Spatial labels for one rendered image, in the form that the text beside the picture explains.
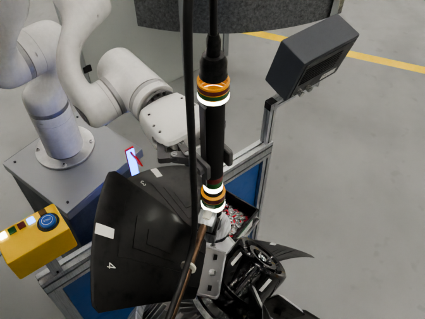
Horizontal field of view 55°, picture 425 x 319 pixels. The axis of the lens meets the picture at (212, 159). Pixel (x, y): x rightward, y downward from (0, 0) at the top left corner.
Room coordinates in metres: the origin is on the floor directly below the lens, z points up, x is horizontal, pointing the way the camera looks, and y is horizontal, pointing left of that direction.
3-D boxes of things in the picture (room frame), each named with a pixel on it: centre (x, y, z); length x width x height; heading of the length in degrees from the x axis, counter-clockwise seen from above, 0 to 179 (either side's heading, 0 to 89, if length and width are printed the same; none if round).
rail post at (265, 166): (1.03, -0.20, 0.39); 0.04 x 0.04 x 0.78; 38
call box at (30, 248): (0.52, 0.45, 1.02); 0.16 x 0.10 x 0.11; 128
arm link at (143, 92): (0.55, 0.10, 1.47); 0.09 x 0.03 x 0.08; 128
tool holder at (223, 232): (0.41, 0.00, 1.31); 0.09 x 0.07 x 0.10; 163
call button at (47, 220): (0.55, 0.42, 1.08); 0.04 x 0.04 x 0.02
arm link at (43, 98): (0.92, 0.47, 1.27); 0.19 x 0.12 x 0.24; 140
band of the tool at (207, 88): (0.42, 0.00, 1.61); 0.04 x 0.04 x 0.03
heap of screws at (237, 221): (0.68, -0.02, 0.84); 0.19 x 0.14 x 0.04; 143
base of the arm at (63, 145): (0.90, 0.49, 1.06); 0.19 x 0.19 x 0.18
